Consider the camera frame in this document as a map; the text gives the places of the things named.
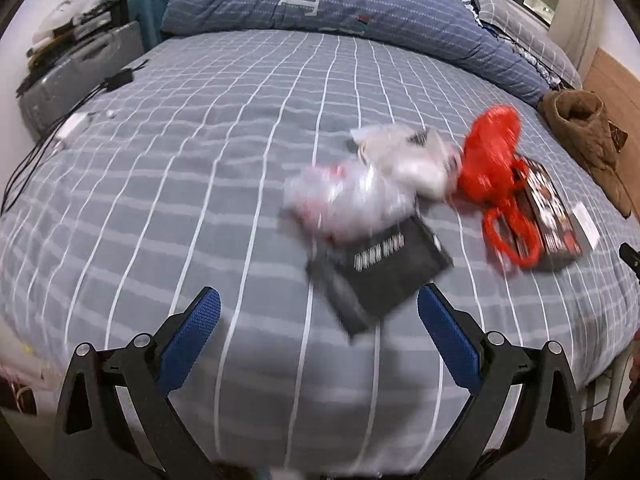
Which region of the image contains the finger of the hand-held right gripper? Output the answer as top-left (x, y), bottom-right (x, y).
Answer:
top-left (619, 242), bottom-right (640, 276)

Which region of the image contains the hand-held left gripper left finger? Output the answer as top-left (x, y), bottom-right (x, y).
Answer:
top-left (52, 286), bottom-right (222, 480)

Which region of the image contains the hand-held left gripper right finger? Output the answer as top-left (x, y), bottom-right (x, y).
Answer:
top-left (417, 282), bottom-right (587, 480)

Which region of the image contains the white cardboard box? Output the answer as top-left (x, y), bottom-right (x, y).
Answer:
top-left (570, 202), bottom-right (600, 250)

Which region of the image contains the dark brown cookie box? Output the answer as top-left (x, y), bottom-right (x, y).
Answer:
top-left (515, 157), bottom-right (586, 271)

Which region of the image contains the black plastic packet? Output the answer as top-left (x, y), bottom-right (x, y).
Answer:
top-left (306, 215), bottom-right (455, 336)

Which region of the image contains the red plastic bag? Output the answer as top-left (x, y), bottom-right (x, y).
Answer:
top-left (457, 105), bottom-right (543, 270)

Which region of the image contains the clear plastic bag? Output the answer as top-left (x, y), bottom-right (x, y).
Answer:
top-left (282, 160), bottom-right (418, 246)

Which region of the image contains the brown fleece jacket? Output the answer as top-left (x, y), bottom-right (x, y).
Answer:
top-left (540, 89), bottom-right (633, 218)

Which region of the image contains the grey checked bed sheet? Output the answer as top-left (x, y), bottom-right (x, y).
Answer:
top-left (0, 27), bottom-right (640, 476)

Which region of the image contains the wooden headboard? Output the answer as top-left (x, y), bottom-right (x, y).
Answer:
top-left (582, 47), bottom-right (640, 171)

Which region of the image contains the white charger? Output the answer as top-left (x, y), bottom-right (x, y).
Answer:
top-left (57, 112), bottom-right (91, 143)

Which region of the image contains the grey checked pillow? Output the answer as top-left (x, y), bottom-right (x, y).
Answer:
top-left (460, 0), bottom-right (583, 88)

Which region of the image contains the beige curtain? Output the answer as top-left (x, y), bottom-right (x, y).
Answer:
top-left (547, 0), bottom-right (621, 76)

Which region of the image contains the black power adapter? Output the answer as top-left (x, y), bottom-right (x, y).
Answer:
top-left (102, 70), bottom-right (136, 92)

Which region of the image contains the grey suitcase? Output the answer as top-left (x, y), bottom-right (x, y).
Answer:
top-left (17, 20), bottom-right (146, 141)

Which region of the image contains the teal suitcase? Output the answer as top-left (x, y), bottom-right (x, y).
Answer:
top-left (126, 0), bottom-right (176, 53)

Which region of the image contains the white plastic bag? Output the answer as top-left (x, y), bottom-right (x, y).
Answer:
top-left (32, 0), bottom-right (83, 46)

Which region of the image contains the blue striped quilt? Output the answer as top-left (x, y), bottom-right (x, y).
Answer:
top-left (160, 0), bottom-right (556, 106)

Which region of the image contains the black cable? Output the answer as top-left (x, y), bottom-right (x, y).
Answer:
top-left (0, 130), bottom-right (66, 216)

